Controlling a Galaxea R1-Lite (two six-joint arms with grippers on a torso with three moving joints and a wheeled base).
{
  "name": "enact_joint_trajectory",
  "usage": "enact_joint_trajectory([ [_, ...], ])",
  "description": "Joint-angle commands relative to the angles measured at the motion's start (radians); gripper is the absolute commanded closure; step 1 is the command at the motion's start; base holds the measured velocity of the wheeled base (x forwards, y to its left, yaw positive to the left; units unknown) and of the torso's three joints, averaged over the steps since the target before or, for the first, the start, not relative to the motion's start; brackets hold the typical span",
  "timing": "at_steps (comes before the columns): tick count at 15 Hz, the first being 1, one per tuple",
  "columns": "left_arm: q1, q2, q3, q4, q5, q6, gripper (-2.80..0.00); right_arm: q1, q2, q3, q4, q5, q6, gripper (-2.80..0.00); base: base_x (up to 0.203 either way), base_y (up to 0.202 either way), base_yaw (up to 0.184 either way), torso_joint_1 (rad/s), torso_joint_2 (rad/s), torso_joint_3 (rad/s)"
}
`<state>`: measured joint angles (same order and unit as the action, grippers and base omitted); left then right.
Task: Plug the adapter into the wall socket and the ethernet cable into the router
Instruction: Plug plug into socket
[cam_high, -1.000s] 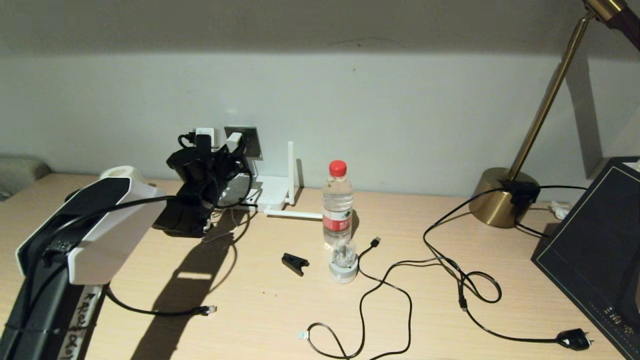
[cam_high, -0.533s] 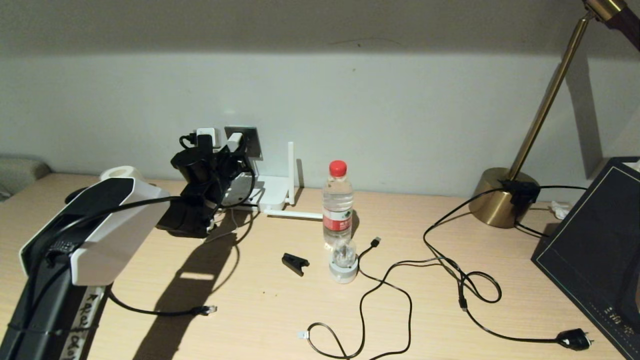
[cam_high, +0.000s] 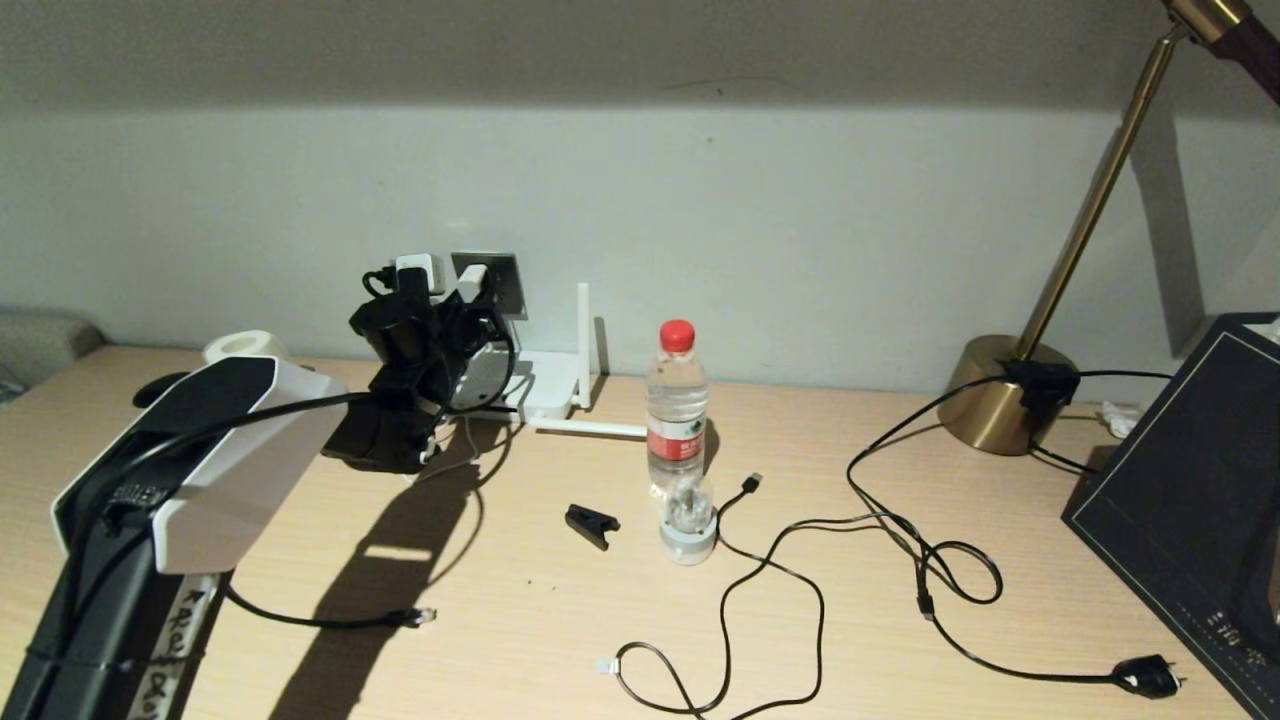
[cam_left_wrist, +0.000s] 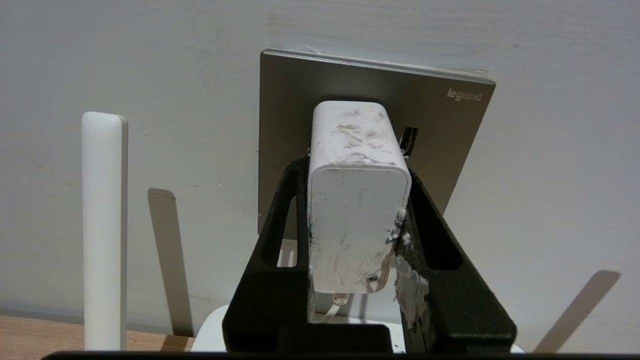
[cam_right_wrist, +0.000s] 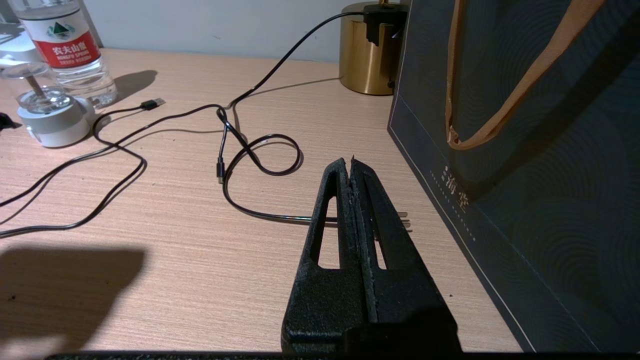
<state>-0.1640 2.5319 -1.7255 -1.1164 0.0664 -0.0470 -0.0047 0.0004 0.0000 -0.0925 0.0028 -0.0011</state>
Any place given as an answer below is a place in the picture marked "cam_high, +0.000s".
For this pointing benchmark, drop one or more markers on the glass bulb on white base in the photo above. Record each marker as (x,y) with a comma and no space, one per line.
(688,545)

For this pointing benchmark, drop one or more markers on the grey padded object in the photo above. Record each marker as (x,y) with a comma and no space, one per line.
(40,345)

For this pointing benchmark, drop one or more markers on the white power adapter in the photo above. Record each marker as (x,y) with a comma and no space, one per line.
(472,283)

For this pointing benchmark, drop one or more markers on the white toilet paper roll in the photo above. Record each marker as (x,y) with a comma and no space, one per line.
(245,345)

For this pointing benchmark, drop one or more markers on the small black clip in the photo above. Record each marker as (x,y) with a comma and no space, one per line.
(590,523)

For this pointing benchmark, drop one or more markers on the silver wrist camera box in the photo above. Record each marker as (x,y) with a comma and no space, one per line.
(422,272)

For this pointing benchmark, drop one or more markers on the grey wall socket plate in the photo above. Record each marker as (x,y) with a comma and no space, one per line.
(508,285)

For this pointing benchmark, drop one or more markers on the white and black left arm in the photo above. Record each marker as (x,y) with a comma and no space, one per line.
(220,470)

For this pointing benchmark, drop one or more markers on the gold desk lamp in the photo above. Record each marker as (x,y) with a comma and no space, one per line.
(990,398)

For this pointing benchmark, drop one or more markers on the red-capped clear water bottle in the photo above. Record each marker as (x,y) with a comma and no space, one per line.
(677,400)

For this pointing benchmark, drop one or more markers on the crumpled white tissue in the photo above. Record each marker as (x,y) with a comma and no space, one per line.
(1122,418)

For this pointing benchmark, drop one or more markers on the white router with antennas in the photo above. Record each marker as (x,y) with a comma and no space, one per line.
(545,385)

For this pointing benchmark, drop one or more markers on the dark box with gold trim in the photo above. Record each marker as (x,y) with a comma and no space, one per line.
(1180,500)

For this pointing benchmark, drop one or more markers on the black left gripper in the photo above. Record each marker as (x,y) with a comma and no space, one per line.
(410,345)

